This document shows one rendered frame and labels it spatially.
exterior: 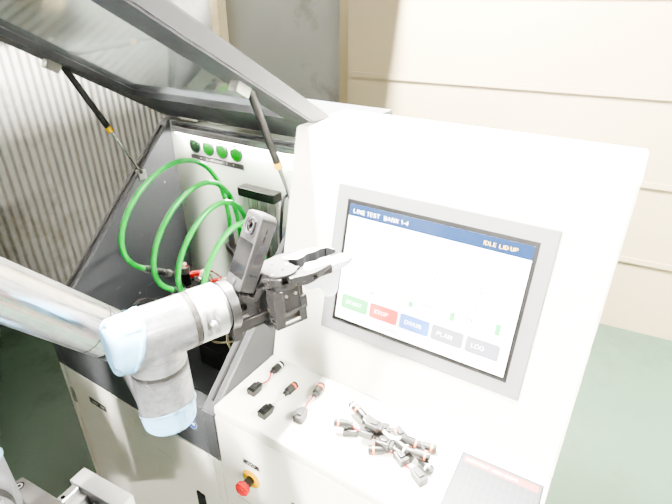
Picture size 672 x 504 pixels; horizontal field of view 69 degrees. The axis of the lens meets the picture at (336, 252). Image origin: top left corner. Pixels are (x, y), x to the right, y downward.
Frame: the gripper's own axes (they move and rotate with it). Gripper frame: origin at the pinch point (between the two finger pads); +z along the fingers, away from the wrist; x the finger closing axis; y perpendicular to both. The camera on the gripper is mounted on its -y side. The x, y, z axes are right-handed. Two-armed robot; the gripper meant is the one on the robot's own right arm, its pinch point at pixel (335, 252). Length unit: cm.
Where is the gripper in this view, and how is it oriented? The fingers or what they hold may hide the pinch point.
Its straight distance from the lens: 77.9
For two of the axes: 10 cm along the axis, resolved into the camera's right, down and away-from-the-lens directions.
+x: 6.0, 2.5, -7.6
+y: 0.8, 9.3, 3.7
